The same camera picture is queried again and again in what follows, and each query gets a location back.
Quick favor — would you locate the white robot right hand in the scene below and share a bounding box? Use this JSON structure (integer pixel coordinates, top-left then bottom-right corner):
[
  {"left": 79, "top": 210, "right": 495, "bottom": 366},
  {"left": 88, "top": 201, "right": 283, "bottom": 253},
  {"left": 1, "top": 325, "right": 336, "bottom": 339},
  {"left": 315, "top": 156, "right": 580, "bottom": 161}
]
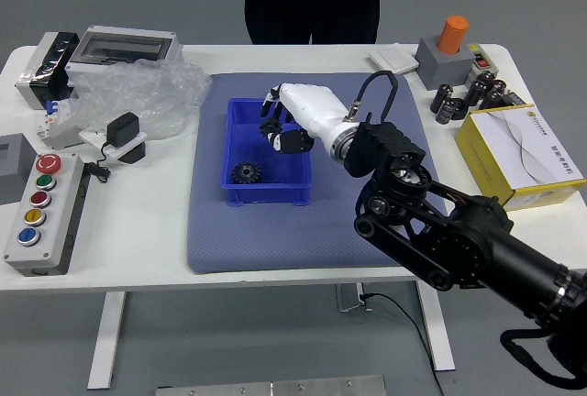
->
[{"left": 259, "top": 82, "right": 360, "bottom": 156}]

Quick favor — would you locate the small black gear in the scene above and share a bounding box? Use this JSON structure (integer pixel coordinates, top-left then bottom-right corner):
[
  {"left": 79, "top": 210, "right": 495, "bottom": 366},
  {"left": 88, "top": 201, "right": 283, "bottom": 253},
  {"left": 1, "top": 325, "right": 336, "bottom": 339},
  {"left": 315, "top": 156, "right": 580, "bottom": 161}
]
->
[{"left": 259, "top": 119, "right": 283, "bottom": 143}]

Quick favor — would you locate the big black gear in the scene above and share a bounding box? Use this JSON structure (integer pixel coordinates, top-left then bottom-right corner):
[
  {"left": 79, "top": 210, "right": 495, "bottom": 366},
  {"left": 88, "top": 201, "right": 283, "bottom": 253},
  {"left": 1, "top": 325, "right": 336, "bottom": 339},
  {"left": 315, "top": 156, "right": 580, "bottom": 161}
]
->
[{"left": 230, "top": 160, "right": 263, "bottom": 185}]

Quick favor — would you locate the blue plastic box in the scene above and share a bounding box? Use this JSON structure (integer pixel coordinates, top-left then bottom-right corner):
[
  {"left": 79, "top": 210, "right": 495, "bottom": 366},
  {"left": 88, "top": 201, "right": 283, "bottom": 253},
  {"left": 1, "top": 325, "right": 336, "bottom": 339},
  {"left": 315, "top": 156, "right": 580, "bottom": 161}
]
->
[{"left": 221, "top": 96, "right": 315, "bottom": 207}]

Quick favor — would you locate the grey distribution box clear cover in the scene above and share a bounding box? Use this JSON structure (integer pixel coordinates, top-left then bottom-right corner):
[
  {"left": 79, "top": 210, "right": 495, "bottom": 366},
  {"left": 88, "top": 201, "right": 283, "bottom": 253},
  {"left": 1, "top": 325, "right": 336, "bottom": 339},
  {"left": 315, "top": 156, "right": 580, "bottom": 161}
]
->
[{"left": 65, "top": 25, "right": 184, "bottom": 72}]

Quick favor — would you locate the yellow and white cardboard box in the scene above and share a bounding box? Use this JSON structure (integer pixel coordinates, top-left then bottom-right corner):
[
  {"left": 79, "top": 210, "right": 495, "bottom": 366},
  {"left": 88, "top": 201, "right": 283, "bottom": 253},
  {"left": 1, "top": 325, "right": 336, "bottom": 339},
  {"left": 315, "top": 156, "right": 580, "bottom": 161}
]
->
[{"left": 454, "top": 103, "right": 587, "bottom": 213}]

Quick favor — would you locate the plain grey box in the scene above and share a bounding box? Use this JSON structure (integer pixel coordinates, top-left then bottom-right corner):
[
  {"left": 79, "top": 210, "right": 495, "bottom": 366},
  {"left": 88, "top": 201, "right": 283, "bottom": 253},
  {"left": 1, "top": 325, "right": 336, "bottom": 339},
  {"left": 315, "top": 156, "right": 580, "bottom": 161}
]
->
[{"left": 0, "top": 133, "right": 38, "bottom": 206}]

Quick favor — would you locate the blue-grey mat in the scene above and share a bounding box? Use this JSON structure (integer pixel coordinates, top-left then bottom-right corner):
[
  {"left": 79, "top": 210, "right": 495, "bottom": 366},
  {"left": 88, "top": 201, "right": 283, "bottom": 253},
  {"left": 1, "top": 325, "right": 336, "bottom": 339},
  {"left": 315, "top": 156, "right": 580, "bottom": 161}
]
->
[{"left": 185, "top": 72, "right": 455, "bottom": 275}]

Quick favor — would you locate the grey block holder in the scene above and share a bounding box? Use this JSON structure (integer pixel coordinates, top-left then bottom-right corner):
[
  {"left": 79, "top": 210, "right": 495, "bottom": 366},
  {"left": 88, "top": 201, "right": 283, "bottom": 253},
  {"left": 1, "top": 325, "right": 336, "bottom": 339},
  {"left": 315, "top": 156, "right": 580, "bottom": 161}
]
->
[{"left": 415, "top": 36, "right": 476, "bottom": 92}]

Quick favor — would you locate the orange cylinder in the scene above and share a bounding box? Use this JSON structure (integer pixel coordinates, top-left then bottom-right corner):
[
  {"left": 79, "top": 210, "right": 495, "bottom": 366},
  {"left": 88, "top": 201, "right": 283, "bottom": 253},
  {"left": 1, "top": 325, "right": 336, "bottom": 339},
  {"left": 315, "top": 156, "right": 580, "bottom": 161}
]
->
[{"left": 437, "top": 15, "right": 471, "bottom": 54}]

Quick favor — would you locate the clear plastic bag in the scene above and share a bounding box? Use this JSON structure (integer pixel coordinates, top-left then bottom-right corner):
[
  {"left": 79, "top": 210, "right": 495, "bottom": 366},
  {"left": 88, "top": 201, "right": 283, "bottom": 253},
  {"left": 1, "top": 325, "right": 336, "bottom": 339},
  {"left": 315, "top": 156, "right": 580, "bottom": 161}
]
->
[{"left": 68, "top": 59, "right": 213, "bottom": 141}]

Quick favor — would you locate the black power adapter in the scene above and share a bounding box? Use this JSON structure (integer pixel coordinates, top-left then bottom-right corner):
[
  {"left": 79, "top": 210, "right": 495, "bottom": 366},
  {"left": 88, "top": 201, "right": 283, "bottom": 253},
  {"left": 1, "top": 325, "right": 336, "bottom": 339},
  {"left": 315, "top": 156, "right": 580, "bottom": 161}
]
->
[{"left": 105, "top": 112, "right": 141, "bottom": 149}]

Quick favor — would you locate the black circuit board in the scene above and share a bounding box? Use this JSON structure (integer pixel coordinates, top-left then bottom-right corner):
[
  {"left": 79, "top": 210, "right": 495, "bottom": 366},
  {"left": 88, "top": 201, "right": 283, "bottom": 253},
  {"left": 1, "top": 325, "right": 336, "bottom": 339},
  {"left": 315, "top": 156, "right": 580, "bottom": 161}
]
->
[{"left": 499, "top": 90, "right": 527, "bottom": 107}]

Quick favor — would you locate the white flat plate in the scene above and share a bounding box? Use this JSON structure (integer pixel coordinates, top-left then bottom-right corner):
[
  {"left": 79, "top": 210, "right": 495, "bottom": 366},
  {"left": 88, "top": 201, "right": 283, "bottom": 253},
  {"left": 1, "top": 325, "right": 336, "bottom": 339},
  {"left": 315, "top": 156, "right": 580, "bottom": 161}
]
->
[{"left": 77, "top": 125, "right": 149, "bottom": 162}]

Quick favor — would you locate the white circuit breaker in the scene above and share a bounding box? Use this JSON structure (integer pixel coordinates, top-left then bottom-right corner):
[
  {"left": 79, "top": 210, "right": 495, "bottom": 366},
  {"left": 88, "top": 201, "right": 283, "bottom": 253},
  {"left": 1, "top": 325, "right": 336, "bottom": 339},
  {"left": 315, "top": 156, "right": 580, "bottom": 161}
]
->
[{"left": 35, "top": 97, "right": 86, "bottom": 150}]

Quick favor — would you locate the white table leg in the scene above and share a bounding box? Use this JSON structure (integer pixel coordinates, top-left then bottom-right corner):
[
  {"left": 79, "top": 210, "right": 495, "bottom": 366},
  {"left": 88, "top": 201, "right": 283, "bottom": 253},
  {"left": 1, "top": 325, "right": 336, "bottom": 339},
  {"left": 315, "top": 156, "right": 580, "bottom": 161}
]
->
[
  {"left": 415, "top": 280, "right": 457, "bottom": 372},
  {"left": 86, "top": 291, "right": 127, "bottom": 391}
]

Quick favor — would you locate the grey metal plate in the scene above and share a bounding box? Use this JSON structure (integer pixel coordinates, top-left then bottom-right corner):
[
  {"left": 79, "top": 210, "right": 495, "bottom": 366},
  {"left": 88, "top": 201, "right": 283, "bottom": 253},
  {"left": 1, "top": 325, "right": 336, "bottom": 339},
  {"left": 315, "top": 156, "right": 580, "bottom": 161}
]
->
[{"left": 155, "top": 373, "right": 387, "bottom": 396}]

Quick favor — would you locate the grey push-button station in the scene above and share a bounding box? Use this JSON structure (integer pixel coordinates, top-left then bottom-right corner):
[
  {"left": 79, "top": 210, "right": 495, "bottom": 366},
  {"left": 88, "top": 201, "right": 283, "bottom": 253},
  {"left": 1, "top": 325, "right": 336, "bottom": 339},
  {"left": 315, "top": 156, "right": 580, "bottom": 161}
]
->
[{"left": 3, "top": 153, "right": 86, "bottom": 277}]

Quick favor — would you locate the white wall switch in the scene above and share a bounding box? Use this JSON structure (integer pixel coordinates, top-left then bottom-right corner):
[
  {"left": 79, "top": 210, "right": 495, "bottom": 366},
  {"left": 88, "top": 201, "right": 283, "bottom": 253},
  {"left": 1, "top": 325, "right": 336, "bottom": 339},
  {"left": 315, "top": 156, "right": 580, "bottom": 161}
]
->
[{"left": 369, "top": 44, "right": 420, "bottom": 75}]

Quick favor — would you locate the white switch box red button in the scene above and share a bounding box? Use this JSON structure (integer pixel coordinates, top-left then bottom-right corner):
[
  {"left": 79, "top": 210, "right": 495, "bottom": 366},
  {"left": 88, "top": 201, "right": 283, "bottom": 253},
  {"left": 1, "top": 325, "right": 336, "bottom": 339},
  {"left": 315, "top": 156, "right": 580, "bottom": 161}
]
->
[{"left": 466, "top": 42, "right": 501, "bottom": 85}]

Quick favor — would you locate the black adapter cord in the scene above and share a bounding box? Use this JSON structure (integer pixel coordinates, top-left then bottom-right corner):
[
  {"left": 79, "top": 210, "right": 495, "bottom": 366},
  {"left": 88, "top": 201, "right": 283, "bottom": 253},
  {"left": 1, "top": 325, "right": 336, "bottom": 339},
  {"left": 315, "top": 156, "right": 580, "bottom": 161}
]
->
[{"left": 84, "top": 141, "right": 114, "bottom": 184}]

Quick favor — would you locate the black power cable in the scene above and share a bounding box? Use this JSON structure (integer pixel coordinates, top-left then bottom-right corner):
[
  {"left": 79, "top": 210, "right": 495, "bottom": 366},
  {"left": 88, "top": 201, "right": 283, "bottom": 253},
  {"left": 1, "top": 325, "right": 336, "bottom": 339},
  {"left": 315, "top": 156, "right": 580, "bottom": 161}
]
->
[{"left": 360, "top": 292, "right": 445, "bottom": 396}]

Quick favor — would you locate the black and white enclosure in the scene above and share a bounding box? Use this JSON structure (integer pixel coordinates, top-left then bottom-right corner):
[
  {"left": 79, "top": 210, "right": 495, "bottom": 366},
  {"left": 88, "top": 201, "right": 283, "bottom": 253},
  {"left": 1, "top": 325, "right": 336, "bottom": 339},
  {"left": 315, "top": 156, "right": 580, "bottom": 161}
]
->
[{"left": 14, "top": 31, "right": 82, "bottom": 111}]

